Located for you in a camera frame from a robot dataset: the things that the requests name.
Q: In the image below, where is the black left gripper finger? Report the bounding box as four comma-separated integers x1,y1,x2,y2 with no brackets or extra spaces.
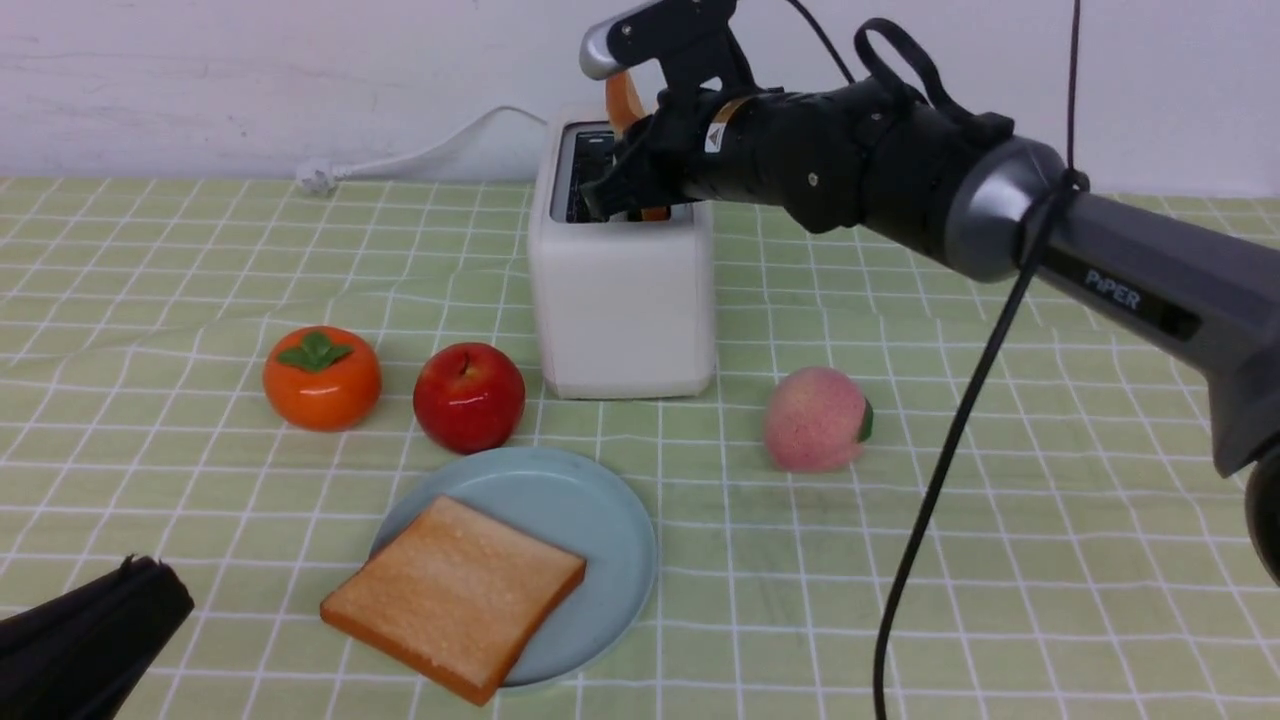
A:
1,555,195,719

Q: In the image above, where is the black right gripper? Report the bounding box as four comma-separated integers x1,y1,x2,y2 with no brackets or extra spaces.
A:
580,87,762,223

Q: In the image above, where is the toasted bread slice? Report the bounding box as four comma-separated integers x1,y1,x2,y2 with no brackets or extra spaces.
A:
605,70,672,222
319,496,588,706

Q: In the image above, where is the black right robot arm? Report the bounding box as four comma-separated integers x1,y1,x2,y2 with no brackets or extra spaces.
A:
581,81,1279,575

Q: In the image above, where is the white two-slot toaster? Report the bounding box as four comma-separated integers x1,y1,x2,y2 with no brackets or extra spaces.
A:
526,106,716,400

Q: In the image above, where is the red toy apple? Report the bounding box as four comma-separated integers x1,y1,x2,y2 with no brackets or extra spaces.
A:
412,342,526,455

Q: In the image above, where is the pink toy peach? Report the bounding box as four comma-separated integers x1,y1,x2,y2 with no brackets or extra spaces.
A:
762,366,876,474

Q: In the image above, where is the light blue round plate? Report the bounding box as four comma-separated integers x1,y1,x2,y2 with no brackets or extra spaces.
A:
369,446,660,691

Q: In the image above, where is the orange toy persimmon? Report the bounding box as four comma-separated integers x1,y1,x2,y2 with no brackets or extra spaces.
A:
262,325,383,432

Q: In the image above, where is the green checkered tablecloth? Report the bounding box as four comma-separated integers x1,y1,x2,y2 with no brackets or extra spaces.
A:
1,178,1279,719

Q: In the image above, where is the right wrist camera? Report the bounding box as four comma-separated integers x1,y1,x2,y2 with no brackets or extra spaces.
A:
579,0,756,94

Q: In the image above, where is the white toaster power cable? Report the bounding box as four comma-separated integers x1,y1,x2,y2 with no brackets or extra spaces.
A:
296,106,549,195

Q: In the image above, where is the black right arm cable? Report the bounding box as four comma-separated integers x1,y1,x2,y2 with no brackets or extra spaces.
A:
785,0,1085,720

